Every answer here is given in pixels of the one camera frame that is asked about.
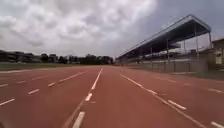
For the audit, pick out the row of trees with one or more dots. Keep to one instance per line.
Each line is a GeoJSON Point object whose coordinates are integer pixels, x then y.
{"type": "Point", "coordinates": [86, 60]}

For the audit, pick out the red running track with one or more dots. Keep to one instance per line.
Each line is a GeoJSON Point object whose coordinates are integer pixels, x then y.
{"type": "Point", "coordinates": [116, 100]}

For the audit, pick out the roofed grandstand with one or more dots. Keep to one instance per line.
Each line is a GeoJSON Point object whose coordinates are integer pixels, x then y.
{"type": "Point", "coordinates": [166, 40]}

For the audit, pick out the grass field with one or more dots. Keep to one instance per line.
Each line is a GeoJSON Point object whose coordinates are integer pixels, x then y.
{"type": "Point", "coordinates": [30, 65]}

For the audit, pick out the low buildings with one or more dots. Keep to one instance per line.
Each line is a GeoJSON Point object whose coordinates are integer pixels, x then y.
{"type": "Point", "coordinates": [18, 57]}

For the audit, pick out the building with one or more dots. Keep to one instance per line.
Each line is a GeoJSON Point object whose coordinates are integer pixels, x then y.
{"type": "Point", "coordinates": [217, 53]}

